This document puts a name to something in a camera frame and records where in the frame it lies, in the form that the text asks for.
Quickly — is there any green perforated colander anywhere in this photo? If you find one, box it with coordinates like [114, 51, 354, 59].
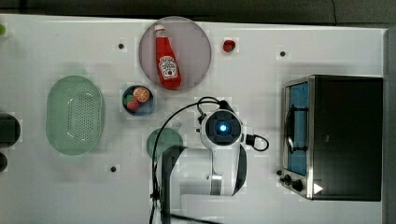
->
[46, 76, 105, 156]

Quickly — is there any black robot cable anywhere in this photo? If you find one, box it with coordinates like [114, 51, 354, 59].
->
[148, 96, 271, 224]

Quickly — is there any toy orange slice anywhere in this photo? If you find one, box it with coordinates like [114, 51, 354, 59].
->
[133, 87, 150, 103]

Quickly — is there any grey round plate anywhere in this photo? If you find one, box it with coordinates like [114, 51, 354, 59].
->
[138, 16, 212, 91]

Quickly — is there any small blue bowl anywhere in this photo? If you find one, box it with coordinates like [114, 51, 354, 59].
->
[121, 85, 154, 116]

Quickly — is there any toy strawberry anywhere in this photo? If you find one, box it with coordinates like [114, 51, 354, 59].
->
[223, 39, 236, 52]

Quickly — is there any black toaster oven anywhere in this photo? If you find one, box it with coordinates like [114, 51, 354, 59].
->
[277, 75, 384, 202]

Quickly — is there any red ketchup bottle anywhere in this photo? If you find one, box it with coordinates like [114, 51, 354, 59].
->
[155, 24, 181, 90]

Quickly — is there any green mug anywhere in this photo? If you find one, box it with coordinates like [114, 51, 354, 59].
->
[147, 122, 183, 161]

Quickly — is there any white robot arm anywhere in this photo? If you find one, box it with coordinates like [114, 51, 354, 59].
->
[158, 109, 248, 224]

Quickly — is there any red toy fruit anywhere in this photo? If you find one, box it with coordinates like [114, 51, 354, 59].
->
[126, 98, 139, 112]

